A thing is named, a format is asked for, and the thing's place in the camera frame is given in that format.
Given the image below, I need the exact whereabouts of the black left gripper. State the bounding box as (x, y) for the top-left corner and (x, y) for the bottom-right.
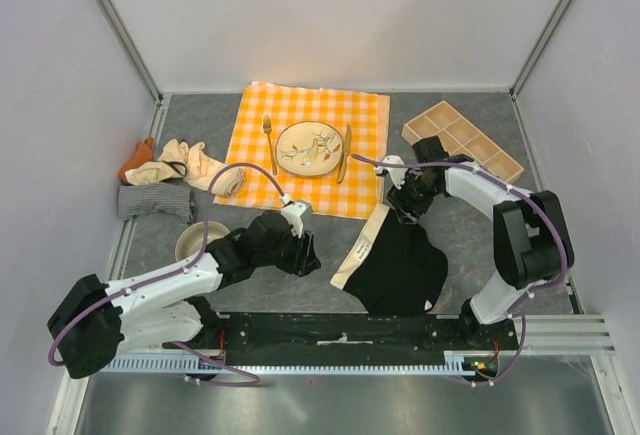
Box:
(255, 225), (321, 277)

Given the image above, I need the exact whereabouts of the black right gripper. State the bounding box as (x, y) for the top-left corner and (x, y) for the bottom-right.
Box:
(385, 168), (441, 224)

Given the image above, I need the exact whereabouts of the black cream garment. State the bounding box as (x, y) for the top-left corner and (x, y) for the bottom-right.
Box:
(330, 204), (448, 317)

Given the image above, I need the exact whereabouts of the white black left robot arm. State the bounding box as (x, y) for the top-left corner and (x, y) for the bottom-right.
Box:
(47, 201), (321, 379)

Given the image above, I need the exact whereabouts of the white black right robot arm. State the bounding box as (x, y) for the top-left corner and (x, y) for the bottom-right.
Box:
(375, 136), (575, 349)

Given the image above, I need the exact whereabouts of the orange checkered tablecloth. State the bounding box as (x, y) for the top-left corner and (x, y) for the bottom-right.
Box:
(217, 81), (390, 219)

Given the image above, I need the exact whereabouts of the wooden compartment tray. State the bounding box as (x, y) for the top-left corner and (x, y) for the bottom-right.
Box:
(402, 101), (524, 182)

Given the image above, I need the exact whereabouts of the gold table knife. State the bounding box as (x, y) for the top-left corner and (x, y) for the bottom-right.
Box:
(336, 124), (352, 184)

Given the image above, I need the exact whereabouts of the bird pattern ceramic plate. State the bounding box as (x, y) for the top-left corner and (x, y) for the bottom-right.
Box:
(275, 121), (343, 177)

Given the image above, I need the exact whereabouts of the beige ceramic bowl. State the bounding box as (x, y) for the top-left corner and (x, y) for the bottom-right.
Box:
(174, 221), (230, 261)

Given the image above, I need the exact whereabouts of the gold fork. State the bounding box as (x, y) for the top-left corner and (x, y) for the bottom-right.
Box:
(262, 115), (278, 175)

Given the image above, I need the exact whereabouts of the grey striped garment pile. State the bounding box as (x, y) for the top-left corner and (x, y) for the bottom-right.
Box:
(117, 183), (194, 224)

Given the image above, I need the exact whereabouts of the cream cloth garment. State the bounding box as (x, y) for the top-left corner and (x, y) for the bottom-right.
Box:
(120, 139), (245, 198)

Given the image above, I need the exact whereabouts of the orange cloth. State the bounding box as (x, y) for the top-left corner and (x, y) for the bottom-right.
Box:
(118, 137), (154, 184)

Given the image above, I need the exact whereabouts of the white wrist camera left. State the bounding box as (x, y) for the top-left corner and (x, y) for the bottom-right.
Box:
(279, 194), (312, 238)

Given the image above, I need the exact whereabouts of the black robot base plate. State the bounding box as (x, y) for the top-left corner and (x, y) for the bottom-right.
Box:
(188, 312), (518, 367)

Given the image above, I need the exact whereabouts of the white cable duct strip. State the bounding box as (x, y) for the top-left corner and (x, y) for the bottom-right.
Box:
(100, 353), (475, 376)

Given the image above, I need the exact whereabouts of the grey aluminium frame post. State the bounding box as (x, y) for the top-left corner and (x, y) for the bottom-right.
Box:
(508, 0), (601, 101)

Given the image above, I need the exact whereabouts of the left aluminium frame post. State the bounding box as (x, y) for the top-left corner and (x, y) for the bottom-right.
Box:
(68, 0), (166, 106)

